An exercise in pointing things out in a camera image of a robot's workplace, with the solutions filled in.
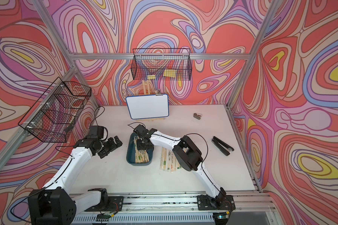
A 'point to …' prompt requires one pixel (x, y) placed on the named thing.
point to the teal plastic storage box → (131, 152)
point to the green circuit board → (103, 217)
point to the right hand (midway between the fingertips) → (142, 150)
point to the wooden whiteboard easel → (147, 90)
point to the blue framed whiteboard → (150, 106)
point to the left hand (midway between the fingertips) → (117, 146)
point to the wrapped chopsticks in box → (141, 156)
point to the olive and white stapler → (198, 116)
